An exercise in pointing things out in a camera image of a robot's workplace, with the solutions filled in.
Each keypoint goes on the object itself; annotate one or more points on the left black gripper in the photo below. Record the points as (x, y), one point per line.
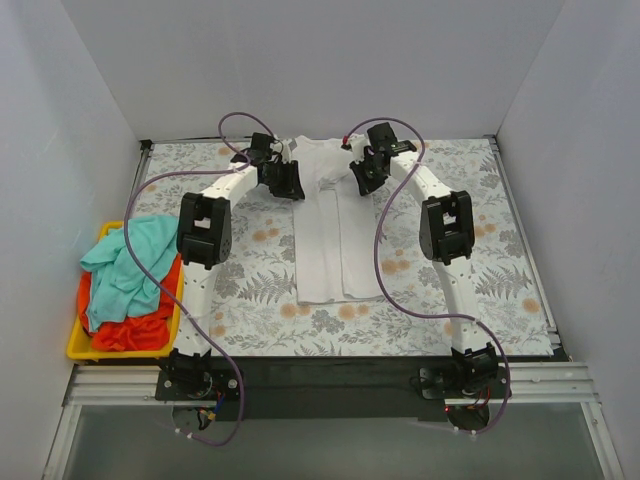
(286, 177)

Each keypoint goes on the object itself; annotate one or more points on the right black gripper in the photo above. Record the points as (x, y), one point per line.
(368, 172)

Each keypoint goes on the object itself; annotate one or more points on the white t shirt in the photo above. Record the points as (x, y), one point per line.
(334, 228)

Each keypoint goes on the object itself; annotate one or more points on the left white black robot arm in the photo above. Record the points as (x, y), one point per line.
(204, 242)

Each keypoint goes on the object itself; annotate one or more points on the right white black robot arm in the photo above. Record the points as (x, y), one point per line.
(446, 238)

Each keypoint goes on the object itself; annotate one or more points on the floral table cloth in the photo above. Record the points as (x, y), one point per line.
(255, 311)

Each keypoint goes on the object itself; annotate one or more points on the teal t shirt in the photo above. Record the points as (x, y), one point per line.
(124, 266)

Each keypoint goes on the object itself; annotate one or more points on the orange t shirt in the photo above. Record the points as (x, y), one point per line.
(144, 333)

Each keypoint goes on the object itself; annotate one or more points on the yellow plastic bin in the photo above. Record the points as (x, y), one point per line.
(79, 348)

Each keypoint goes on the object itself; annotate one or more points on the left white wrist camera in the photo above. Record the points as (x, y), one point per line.
(285, 149)

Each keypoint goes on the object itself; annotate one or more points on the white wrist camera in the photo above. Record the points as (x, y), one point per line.
(285, 149)
(356, 144)

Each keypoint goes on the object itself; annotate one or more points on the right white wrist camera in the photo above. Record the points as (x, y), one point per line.
(356, 144)

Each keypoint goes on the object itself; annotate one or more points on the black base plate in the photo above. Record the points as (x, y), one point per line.
(318, 387)

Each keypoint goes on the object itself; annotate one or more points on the aluminium frame rail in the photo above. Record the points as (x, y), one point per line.
(533, 382)

